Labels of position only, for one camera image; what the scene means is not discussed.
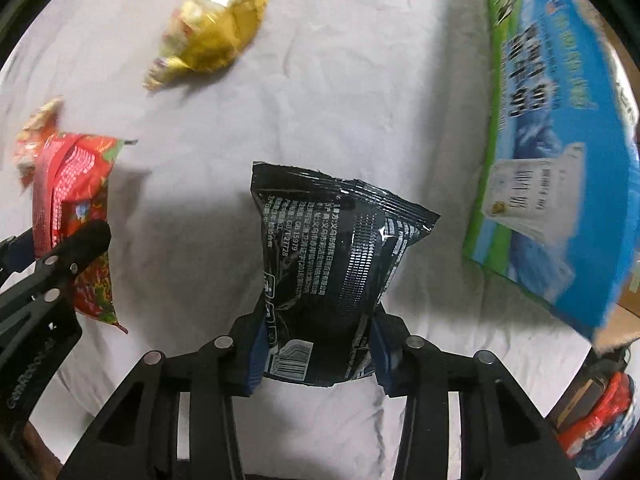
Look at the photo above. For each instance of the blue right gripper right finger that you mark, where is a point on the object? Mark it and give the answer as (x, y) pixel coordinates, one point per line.
(388, 334)

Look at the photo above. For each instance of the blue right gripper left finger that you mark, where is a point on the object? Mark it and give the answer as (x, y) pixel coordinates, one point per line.
(250, 354)

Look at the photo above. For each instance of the black snack packet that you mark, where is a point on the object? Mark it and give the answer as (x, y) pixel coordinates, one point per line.
(331, 247)

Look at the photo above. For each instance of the red snack packet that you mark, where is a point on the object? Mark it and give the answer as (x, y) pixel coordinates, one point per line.
(70, 189)

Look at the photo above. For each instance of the orange panda snack bag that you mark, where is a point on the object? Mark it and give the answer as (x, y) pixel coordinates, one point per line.
(31, 140)

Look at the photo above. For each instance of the yellow chips bag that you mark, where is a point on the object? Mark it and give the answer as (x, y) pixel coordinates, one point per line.
(203, 36)

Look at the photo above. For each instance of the operator left hand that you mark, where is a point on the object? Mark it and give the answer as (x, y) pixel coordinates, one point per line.
(34, 451)

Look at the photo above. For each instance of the open cardboard box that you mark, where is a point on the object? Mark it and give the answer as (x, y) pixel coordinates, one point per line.
(557, 210)

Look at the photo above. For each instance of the grey wrinkled table cloth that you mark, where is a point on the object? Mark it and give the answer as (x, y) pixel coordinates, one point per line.
(172, 418)

